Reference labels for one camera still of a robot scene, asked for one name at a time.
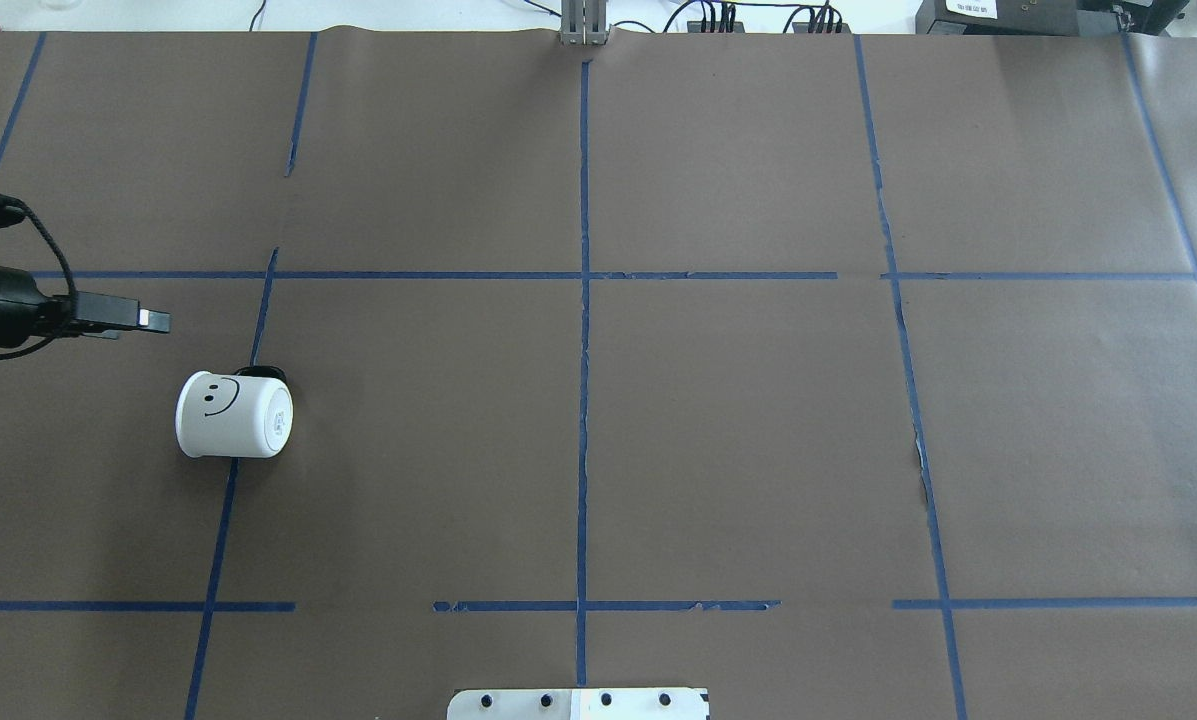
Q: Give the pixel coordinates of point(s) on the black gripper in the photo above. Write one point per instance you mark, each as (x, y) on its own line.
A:
(0, 300)

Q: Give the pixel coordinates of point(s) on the white smiley face mug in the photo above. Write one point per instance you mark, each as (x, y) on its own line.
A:
(249, 413)

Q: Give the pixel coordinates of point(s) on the far orange black hub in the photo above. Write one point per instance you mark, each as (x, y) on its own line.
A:
(716, 18)

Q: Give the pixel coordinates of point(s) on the orange black hub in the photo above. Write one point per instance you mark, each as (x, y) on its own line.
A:
(716, 18)
(816, 19)

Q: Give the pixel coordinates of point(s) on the near orange black hub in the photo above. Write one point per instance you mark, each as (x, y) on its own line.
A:
(816, 19)

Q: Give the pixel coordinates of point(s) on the brown paper table cover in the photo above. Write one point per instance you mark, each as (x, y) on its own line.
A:
(847, 377)

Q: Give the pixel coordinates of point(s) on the black computer box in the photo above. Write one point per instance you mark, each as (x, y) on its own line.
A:
(1017, 18)

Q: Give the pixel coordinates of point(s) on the aluminium frame post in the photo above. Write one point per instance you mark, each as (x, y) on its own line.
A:
(584, 22)

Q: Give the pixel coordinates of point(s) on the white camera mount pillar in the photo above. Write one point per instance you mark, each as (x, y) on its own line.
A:
(581, 703)

